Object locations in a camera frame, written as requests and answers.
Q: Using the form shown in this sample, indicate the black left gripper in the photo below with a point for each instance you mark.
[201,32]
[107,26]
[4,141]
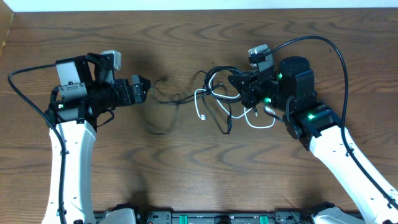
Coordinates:
[135,89]

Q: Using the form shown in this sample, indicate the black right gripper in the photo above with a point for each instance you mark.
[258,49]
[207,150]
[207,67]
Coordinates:
[246,90]

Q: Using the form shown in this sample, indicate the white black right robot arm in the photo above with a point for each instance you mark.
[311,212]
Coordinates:
[290,89]

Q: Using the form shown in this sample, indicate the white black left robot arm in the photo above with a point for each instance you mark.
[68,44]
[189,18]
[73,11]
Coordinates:
[87,89]

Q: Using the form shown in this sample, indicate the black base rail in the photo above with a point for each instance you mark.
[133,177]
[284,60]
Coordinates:
[324,213]

